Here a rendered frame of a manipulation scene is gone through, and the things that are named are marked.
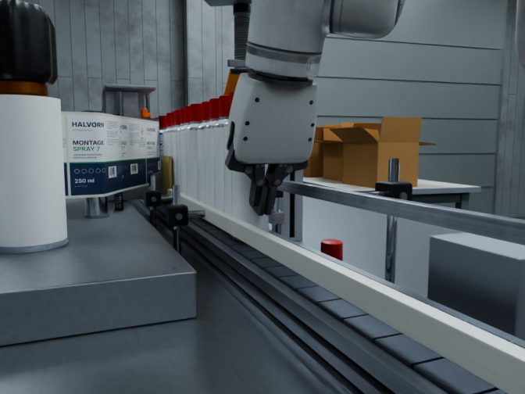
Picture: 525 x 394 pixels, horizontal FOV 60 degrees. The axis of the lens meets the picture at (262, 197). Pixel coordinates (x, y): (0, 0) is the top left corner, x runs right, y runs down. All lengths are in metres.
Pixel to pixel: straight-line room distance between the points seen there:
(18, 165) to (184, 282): 0.25
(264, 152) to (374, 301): 0.27
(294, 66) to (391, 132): 2.00
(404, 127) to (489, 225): 2.19
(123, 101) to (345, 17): 0.72
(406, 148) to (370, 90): 3.26
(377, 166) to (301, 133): 1.91
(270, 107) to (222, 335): 0.25
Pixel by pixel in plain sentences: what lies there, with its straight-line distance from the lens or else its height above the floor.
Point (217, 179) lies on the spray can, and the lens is 0.70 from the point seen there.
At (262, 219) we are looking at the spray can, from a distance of 0.61.
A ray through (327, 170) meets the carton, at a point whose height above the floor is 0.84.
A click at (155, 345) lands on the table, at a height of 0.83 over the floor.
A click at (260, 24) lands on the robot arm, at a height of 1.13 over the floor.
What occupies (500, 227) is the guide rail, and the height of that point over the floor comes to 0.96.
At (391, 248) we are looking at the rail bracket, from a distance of 0.51.
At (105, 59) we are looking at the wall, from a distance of 5.11.
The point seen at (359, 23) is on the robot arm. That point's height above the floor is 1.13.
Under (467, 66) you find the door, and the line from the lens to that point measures 6.59.
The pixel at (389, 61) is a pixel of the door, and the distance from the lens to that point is 5.93.
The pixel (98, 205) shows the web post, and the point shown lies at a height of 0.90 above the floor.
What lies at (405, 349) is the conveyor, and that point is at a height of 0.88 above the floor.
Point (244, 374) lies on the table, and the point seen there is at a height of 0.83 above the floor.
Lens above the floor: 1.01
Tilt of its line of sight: 7 degrees down
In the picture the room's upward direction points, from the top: straight up
